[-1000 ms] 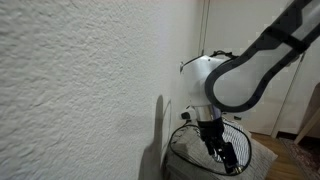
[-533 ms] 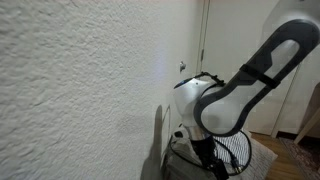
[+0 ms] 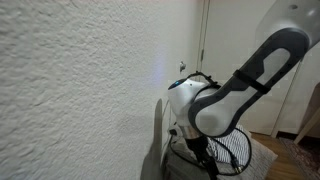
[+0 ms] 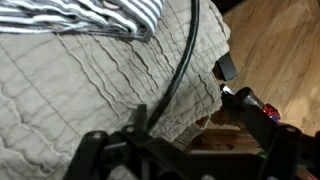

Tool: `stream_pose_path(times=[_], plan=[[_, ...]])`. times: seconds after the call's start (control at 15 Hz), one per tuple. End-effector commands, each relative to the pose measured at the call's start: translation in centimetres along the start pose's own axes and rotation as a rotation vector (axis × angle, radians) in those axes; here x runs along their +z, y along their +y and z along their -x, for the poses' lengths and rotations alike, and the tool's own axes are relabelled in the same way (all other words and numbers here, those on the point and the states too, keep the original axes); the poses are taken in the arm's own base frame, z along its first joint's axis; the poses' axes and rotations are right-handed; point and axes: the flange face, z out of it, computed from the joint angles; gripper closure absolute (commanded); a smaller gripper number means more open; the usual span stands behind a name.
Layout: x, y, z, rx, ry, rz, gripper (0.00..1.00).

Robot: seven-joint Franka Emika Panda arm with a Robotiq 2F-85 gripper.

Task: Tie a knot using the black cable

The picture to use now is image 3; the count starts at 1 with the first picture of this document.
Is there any white door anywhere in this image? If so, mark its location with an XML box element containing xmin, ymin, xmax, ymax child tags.
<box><xmin>203</xmin><ymin>0</ymin><xmax>301</xmax><ymax>138</ymax></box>

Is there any patterned rug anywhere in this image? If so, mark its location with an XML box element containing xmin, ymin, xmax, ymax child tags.
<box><xmin>279</xmin><ymin>136</ymin><xmax>320</xmax><ymax>180</ymax></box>

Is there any black power cable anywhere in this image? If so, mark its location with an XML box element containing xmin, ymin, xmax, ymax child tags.
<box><xmin>168</xmin><ymin>128</ymin><xmax>253</xmax><ymax>177</ymax></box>

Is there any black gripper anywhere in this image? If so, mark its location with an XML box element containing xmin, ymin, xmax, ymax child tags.
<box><xmin>184</xmin><ymin>134</ymin><xmax>222</xmax><ymax>180</ymax></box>

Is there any beige quilted blanket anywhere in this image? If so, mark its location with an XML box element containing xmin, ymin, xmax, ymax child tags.
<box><xmin>161</xmin><ymin>124</ymin><xmax>278</xmax><ymax>180</ymax></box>

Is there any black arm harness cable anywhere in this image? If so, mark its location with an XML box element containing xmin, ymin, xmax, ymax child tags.
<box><xmin>187</xmin><ymin>70</ymin><xmax>223</xmax><ymax>91</ymax></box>

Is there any striped white grey cloth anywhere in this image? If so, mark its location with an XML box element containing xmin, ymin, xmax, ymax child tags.
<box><xmin>206</xmin><ymin>124</ymin><xmax>251</xmax><ymax>166</ymax></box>

